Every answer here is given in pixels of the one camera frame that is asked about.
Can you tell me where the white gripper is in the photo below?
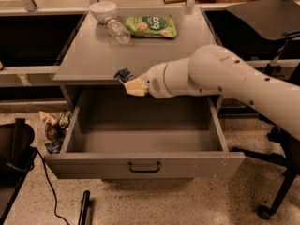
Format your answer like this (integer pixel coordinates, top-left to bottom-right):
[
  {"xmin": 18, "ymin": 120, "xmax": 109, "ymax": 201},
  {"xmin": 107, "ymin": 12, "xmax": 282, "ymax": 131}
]
[{"xmin": 124, "ymin": 63, "xmax": 173, "ymax": 98}]

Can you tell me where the dark blue rxbar wrapper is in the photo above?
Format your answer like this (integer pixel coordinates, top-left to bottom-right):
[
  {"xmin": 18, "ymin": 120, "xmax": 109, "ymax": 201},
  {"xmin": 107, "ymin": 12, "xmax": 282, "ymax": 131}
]
[{"xmin": 114, "ymin": 68, "xmax": 135, "ymax": 83}]

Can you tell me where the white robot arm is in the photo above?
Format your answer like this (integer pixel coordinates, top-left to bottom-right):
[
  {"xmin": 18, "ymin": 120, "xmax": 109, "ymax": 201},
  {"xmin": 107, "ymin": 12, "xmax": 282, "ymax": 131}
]
[{"xmin": 125, "ymin": 45, "xmax": 300, "ymax": 140}]

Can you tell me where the grey cabinet with top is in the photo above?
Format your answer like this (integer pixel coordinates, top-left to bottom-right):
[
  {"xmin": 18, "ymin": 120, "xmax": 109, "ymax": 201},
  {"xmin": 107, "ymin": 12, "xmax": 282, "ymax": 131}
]
[{"xmin": 53, "ymin": 7, "xmax": 215, "ymax": 112}]

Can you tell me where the grey open top drawer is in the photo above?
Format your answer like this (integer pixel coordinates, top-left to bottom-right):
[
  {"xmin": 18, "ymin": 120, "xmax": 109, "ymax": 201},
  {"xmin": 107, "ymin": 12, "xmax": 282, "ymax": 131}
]
[{"xmin": 45, "ymin": 97, "xmax": 245, "ymax": 180}]

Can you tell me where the clear plastic water bottle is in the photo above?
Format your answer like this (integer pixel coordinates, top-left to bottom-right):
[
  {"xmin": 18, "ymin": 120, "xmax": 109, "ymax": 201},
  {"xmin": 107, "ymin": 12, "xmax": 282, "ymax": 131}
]
[{"xmin": 104, "ymin": 17, "xmax": 131, "ymax": 45}]

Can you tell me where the green snack bag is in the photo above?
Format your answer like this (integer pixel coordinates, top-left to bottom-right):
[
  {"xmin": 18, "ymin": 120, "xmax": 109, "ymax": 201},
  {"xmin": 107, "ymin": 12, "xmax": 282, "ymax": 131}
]
[{"xmin": 126, "ymin": 15, "xmax": 177, "ymax": 38}]

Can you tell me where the white bowl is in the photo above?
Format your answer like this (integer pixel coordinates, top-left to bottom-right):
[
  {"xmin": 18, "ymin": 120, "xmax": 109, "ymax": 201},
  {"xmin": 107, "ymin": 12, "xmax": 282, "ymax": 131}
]
[{"xmin": 89, "ymin": 1, "xmax": 117, "ymax": 23}]

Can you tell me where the pile of snack packets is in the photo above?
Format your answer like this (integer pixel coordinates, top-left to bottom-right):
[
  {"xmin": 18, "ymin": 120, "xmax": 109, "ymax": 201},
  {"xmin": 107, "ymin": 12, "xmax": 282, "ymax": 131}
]
[{"xmin": 39, "ymin": 111, "xmax": 72, "ymax": 154}]

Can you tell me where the wooden stick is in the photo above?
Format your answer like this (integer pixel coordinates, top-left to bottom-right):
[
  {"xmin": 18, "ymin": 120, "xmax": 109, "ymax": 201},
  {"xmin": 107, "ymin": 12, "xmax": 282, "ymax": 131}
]
[{"xmin": 163, "ymin": 0, "xmax": 186, "ymax": 4}]

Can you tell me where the black bar on floor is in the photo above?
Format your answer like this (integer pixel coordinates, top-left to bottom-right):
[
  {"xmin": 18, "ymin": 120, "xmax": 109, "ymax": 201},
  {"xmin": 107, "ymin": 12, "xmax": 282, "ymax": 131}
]
[{"xmin": 78, "ymin": 190, "xmax": 91, "ymax": 225}]

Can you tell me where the black office chair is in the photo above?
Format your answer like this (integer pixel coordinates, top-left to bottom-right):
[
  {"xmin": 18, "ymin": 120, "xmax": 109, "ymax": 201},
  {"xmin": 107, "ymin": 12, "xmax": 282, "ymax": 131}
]
[{"xmin": 226, "ymin": 0, "xmax": 300, "ymax": 219}]

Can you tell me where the black drawer handle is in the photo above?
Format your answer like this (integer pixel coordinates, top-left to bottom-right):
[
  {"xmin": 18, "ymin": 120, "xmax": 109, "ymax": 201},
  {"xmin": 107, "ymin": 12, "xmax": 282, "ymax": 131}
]
[{"xmin": 128, "ymin": 162, "xmax": 161, "ymax": 173}]

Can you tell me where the black cable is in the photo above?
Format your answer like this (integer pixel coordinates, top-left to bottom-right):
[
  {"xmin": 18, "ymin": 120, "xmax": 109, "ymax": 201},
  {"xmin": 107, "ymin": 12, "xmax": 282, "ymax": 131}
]
[{"xmin": 35, "ymin": 148, "xmax": 71, "ymax": 225}]

